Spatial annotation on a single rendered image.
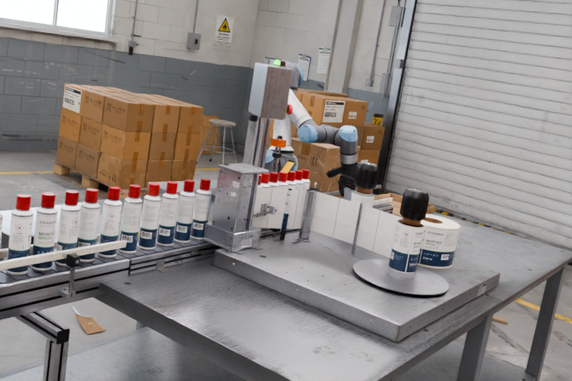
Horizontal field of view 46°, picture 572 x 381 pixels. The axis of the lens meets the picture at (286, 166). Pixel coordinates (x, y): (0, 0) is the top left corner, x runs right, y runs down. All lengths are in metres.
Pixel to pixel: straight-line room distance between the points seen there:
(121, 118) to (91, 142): 0.53
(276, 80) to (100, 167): 3.87
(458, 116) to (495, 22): 1.00
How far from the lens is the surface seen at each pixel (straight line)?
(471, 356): 2.47
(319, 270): 2.13
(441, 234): 2.38
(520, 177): 6.89
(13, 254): 1.82
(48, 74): 7.94
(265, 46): 9.34
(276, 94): 2.44
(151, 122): 5.96
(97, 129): 6.20
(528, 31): 6.96
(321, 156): 3.16
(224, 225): 2.18
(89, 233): 1.92
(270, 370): 1.59
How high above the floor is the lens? 1.54
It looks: 10 degrees down
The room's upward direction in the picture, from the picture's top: 9 degrees clockwise
